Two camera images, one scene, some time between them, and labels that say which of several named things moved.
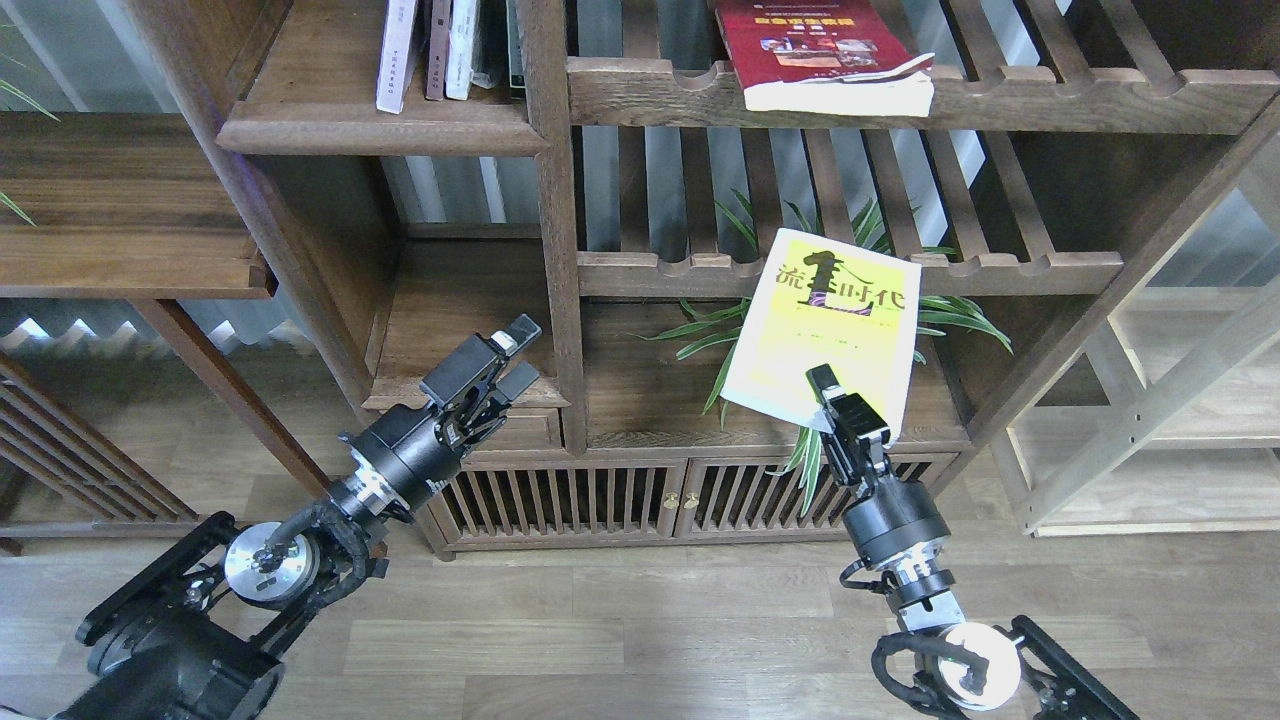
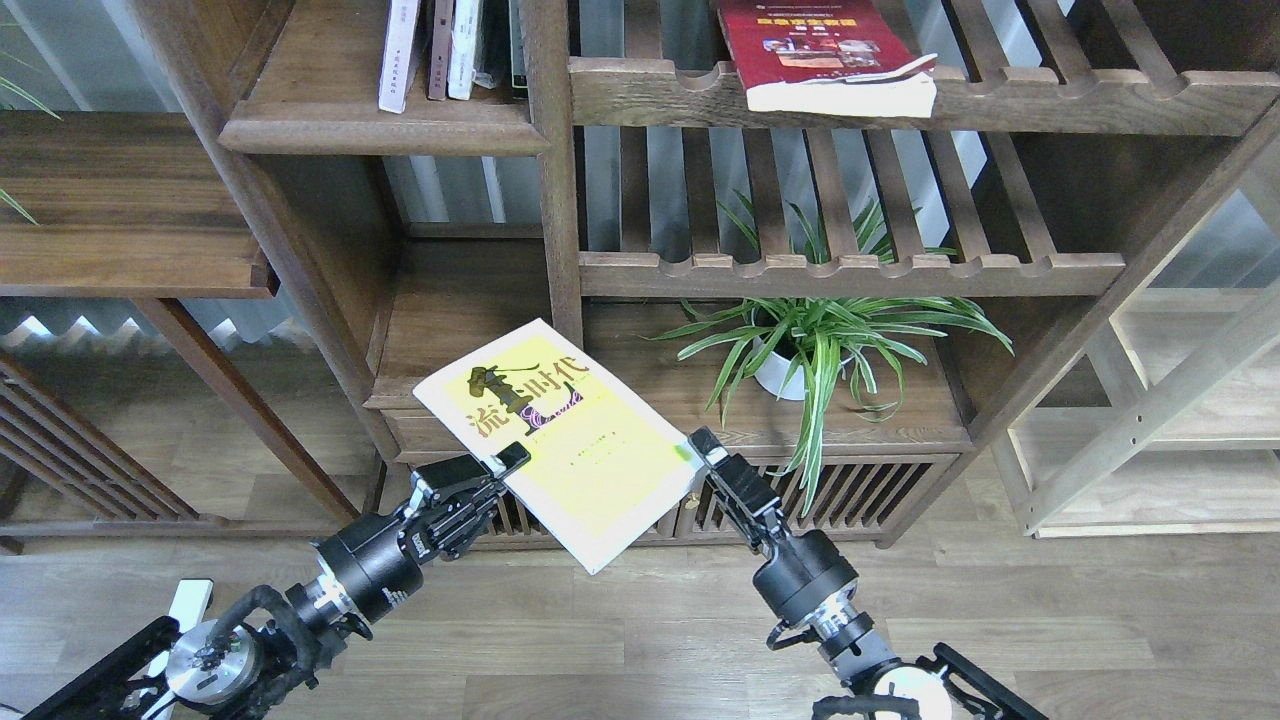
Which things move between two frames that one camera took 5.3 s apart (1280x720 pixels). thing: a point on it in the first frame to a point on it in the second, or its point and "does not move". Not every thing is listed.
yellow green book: x=819 y=301 to x=601 y=465
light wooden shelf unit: x=1190 y=442 does not move
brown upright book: x=439 y=32 does not move
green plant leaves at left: x=5 y=200 does not move
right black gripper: x=897 y=526 to x=805 y=575
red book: x=837 y=57 does not move
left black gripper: x=411 y=451 to x=376 y=560
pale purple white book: x=394 y=54 does not move
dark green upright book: x=515 y=43 does not move
